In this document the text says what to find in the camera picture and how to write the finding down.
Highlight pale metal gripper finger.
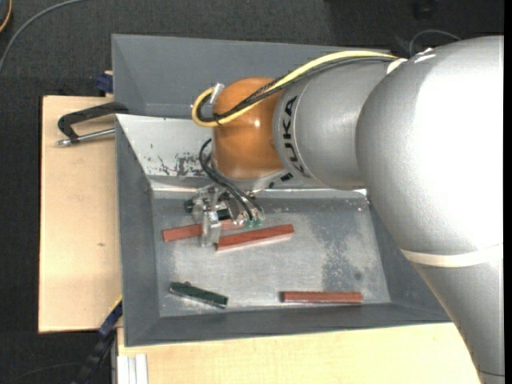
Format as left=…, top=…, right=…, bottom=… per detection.
left=190, top=198, right=206, bottom=226
left=198, top=210, right=222, bottom=249

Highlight red-brown flat block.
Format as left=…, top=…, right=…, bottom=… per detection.
left=279, top=290, right=364, bottom=305
left=214, top=223, right=295, bottom=253
left=162, top=218, right=242, bottom=243

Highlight grey metal bin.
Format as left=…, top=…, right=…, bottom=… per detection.
left=110, top=33, right=453, bottom=348

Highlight dark green flat block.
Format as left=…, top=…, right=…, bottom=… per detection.
left=168, top=281, right=230, bottom=310

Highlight pale wood flat board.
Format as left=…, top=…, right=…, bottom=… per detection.
left=38, top=94, right=123, bottom=334

